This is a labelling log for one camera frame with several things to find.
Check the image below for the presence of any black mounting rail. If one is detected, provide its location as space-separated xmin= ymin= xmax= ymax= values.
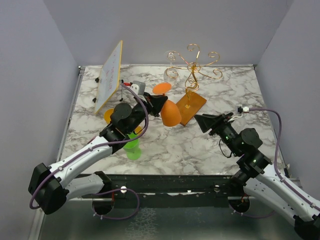
xmin=76 ymin=173 xmax=245 ymax=208

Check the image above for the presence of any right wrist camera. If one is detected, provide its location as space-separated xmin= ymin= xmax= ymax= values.
xmin=229 ymin=103 xmax=250 ymax=122

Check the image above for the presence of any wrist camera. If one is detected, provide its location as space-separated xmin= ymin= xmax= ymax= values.
xmin=229 ymin=103 xmax=250 ymax=122
xmin=124 ymin=80 xmax=146 ymax=96

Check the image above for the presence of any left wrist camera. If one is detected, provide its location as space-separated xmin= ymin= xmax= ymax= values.
xmin=124 ymin=80 xmax=146 ymax=96

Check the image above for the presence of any clear wine glass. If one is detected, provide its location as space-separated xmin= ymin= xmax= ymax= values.
xmin=231 ymin=117 xmax=247 ymax=132
xmin=163 ymin=51 xmax=179 ymax=88

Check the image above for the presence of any green plastic goblet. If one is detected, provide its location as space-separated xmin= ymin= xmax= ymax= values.
xmin=123 ymin=139 xmax=142 ymax=160

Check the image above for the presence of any yellow plastic goblet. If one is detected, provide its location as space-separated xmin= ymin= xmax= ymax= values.
xmin=134 ymin=126 xmax=143 ymax=136
xmin=103 ymin=108 xmax=114 ymax=124

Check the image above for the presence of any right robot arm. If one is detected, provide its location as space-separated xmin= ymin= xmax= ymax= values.
xmin=194 ymin=113 xmax=320 ymax=240

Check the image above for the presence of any orange plastic goblet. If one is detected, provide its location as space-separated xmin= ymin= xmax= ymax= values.
xmin=152 ymin=82 xmax=182 ymax=127

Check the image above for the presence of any yellow plastic goblet left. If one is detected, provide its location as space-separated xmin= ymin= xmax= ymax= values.
xmin=103 ymin=108 xmax=114 ymax=124

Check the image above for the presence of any small whiteboard on easel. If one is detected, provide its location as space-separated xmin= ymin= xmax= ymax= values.
xmin=94 ymin=40 xmax=123 ymax=114

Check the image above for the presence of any gold wire glass rack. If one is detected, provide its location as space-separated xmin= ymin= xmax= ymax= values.
xmin=170 ymin=43 xmax=223 ymax=127

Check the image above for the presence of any yellow plastic goblet right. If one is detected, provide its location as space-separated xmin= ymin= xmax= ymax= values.
xmin=134 ymin=126 xmax=143 ymax=136

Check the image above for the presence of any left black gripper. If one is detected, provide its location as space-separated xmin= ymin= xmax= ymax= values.
xmin=126 ymin=92 xmax=168 ymax=134

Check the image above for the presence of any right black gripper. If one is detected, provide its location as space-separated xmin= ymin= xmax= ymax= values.
xmin=194 ymin=111 xmax=242 ymax=156

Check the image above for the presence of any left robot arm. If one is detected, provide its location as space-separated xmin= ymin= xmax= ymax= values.
xmin=28 ymin=92 xmax=168 ymax=215

